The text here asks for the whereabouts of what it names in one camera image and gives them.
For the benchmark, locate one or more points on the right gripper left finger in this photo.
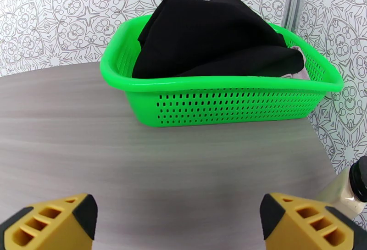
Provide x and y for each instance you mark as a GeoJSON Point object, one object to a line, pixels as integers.
{"type": "Point", "coordinates": [57, 229]}

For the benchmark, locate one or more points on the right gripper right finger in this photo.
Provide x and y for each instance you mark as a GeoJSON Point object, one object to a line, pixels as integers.
{"type": "Point", "coordinates": [301, 229]}

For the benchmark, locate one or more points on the mauve pink garment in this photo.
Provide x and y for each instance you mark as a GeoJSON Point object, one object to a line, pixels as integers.
{"type": "Point", "coordinates": [301, 75]}

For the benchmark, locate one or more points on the black garment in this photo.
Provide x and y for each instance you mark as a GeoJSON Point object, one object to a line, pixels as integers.
{"type": "Point", "coordinates": [206, 37]}

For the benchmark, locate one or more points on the beige bottle with black cap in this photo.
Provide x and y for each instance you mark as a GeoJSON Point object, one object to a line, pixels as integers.
{"type": "Point", "coordinates": [341, 192]}

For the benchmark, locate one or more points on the green plastic perforated basket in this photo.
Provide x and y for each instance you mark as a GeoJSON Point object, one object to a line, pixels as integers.
{"type": "Point", "coordinates": [229, 106]}

